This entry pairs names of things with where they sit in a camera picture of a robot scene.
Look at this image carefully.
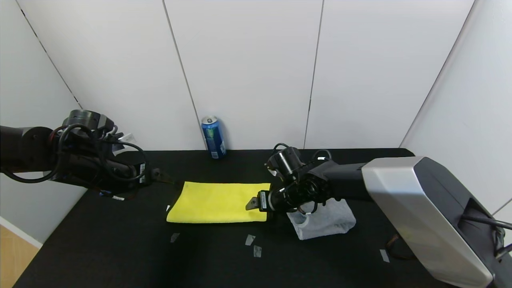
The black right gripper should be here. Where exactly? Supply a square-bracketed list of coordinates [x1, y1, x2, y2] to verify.
[245, 190, 276, 212]

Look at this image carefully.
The thick braided right arm cable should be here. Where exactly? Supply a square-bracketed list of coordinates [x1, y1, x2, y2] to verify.
[385, 233, 417, 260]

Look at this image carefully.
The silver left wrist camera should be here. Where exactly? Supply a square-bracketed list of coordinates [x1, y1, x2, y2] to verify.
[112, 133, 137, 155]

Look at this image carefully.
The thin black left wrist cable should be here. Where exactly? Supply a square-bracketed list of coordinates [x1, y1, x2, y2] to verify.
[4, 124, 148, 200]

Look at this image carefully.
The grey towel with orange marks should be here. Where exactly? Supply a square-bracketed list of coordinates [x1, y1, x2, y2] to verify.
[286, 198, 357, 241]

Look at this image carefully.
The blue and green drink can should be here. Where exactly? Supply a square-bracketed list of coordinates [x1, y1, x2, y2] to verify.
[201, 116, 227, 160]

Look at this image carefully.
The yellow towel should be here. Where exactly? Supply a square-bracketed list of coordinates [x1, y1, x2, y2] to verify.
[166, 181, 272, 224]

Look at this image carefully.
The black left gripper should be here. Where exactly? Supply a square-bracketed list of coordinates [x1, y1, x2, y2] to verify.
[108, 160, 183, 188]

